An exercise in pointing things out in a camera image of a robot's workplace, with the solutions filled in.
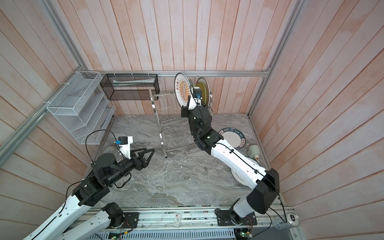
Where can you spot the white wire mesh shelf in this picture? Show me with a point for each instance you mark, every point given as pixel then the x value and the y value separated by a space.
pixel 81 110

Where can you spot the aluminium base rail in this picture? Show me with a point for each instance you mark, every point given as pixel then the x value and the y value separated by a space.
pixel 196 222

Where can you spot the pale green flower plate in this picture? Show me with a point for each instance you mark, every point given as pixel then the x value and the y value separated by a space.
pixel 191 84

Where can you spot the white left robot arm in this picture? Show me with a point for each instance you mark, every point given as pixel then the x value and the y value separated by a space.
pixel 88 192

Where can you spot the steel two-tier dish rack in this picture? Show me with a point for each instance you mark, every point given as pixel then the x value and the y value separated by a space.
pixel 174 131

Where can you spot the large orange sunburst plate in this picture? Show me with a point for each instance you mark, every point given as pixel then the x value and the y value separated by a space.
pixel 211 101

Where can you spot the green rim white plate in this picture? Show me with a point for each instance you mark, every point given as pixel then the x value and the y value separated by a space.
pixel 234 137

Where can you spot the pale green cup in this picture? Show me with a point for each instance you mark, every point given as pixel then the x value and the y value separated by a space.
pixel 254 152

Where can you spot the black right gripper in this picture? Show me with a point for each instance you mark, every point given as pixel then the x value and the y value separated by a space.
pixel 186 112

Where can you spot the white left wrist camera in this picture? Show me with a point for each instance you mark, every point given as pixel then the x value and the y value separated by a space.
pixel 123 145

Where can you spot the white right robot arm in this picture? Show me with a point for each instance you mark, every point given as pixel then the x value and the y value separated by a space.
pixel 265 184

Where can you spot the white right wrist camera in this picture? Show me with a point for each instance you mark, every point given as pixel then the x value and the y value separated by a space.
pixel 195 98

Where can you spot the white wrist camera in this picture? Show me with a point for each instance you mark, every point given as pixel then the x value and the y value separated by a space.
pixel 123 145
pixel 195 98

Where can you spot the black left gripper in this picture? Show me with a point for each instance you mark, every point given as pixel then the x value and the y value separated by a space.
pixel 139 165

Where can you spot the white plate with cloud outline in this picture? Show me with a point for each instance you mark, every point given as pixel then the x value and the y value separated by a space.
pixel 237 176

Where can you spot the silver drink can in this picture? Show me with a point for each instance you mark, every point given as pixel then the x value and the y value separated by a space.
pixel 291 220

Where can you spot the small orange sunburst plate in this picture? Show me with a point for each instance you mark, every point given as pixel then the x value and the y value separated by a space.
pixel 182 89

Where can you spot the yellow woven plate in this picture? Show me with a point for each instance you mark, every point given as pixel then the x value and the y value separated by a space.
pixel 205 91

